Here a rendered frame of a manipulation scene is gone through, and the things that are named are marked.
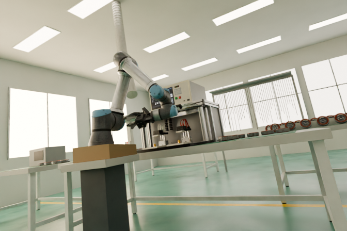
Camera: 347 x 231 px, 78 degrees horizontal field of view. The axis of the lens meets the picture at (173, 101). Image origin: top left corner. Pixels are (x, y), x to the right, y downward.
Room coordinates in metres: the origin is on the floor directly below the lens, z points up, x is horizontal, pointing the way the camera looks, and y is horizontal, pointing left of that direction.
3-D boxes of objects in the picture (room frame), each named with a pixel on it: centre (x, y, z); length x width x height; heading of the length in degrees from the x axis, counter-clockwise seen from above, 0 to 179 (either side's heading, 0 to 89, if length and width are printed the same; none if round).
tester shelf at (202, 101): (2.09, -0.05, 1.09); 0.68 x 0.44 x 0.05; 61
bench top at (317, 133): (2.03, -0.01, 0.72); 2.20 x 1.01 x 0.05; 61
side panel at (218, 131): (2.01, -0.37, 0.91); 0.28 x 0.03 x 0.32; 151
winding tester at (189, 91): (2.09, -0.06, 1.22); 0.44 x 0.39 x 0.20; 61
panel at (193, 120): (2.04, -0.01, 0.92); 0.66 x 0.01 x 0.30; 61
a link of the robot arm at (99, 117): (1.34, 0.46, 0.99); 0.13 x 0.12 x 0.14; 166
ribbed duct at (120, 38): (3.12, 0.67, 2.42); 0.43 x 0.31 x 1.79; 61
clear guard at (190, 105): (1.72, -0.08, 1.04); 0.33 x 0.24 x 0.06; 151
